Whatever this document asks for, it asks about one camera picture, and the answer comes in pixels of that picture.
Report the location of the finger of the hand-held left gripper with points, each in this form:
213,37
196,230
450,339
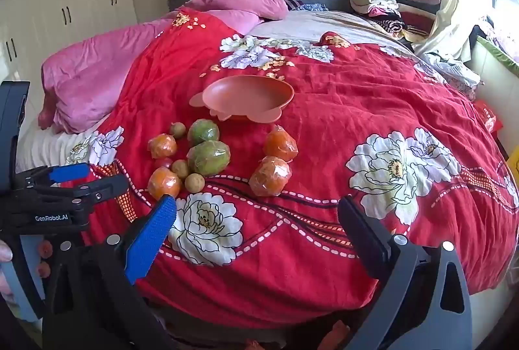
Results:
73,173
101,188

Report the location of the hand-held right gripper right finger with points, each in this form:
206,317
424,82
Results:
361,228

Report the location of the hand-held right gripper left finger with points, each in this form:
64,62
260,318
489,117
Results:
152,228

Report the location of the small red tomato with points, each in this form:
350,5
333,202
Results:
163,162

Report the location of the large green mango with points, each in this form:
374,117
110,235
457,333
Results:
209,158

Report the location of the orange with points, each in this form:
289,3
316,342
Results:
163,183
280,145
162,146
270,175

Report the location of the pink plastic plate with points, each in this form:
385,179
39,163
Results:
247,94

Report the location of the person's left hand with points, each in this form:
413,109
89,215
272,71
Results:
44,248

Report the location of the white mattress sheet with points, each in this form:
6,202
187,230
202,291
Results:
40,147

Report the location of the pink quilt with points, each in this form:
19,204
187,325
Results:
89,70

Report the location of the round green wrapped fruit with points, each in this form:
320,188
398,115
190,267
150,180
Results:
203,132

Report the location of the red floral blanket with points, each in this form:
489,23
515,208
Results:
344,110

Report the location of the red bag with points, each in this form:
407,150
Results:
486,117

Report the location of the heap of white clothes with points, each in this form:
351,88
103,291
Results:
450,68

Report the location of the beige bed sheet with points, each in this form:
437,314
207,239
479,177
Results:
324,23

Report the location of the pile of folded clothes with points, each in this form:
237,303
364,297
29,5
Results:
377,3

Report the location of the blue floral cloth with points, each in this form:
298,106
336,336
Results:
314,7

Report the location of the pink pillow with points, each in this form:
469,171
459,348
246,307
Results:
239,1

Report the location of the dark striped pillow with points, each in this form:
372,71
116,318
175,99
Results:
294,3

